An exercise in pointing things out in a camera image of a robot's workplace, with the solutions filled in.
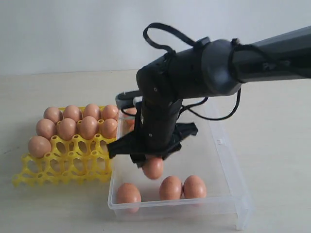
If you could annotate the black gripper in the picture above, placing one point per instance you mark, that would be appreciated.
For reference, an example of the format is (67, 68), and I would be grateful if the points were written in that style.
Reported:
(158, 133)

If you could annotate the yellow plastic egg tray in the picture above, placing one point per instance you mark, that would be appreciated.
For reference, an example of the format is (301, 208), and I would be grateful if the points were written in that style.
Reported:
(77, 160)

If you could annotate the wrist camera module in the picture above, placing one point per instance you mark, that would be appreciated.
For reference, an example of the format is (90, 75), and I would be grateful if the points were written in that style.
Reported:
(129, 99)

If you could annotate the brown egg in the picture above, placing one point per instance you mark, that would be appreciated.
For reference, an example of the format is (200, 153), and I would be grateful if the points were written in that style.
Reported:
(38, 146)
(72, 112)
(46, 128)
(153, 168)
(66, 128)
(171, 188)
(109, 128)
(194, 187)
(130, 113)
(128, 193)
(131, 128)
(92, 110)
(110, 112)
(53, 113)
(88, 127)

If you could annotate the clear plastic container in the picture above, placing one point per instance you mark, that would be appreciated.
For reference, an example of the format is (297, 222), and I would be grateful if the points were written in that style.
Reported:
(207, 155)

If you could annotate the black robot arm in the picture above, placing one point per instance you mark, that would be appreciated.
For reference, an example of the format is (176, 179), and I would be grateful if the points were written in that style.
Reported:
(207, 69)

